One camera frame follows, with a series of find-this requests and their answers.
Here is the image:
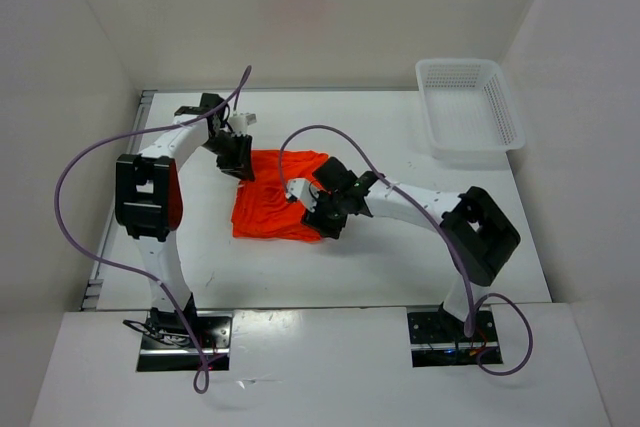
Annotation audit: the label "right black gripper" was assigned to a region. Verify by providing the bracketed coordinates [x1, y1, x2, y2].
[301, 185, 348, 240]

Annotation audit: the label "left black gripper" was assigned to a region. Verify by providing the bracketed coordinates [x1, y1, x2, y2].
[201, 131, 255, 182]

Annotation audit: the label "orange mesh shorts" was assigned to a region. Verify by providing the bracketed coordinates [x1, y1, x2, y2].
[231, 150, 329, 243]

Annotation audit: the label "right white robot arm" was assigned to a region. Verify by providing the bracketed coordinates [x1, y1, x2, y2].
[286, 157, 521, 340]

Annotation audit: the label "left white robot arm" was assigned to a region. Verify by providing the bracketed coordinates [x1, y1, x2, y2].
[115, 93, 257, 347]

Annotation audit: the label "white plastic basket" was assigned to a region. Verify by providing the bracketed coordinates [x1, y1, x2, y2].
[415, 58, 526, 161]

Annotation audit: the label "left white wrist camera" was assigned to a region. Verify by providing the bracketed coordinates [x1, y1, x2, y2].
[227, 112, 257, 136]

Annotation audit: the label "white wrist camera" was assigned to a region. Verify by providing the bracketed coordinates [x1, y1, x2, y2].
[227, 112, 257, 136]
[285, 178, 319, 212]

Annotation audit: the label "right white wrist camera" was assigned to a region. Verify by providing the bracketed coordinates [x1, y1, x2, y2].
[285, 178, 319, 212]

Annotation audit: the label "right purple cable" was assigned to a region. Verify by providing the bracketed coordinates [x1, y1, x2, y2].
[278, 124, 534, 377]

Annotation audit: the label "purple cable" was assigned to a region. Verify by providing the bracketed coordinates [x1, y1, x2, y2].
[278, 124, 534, 377]
[53, 65, 253, 393]

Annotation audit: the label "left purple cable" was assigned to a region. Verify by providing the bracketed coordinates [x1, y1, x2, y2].
[53, 65, 253, 393]

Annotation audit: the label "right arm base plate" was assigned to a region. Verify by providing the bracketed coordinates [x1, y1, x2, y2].
[407, 307, 503, 368]

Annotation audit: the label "aluminium table edge rail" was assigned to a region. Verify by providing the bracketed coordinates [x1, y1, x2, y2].
[80, 90, 156, 312]

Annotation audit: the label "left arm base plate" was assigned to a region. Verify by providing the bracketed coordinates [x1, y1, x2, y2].
[132, 311, 233, 373]

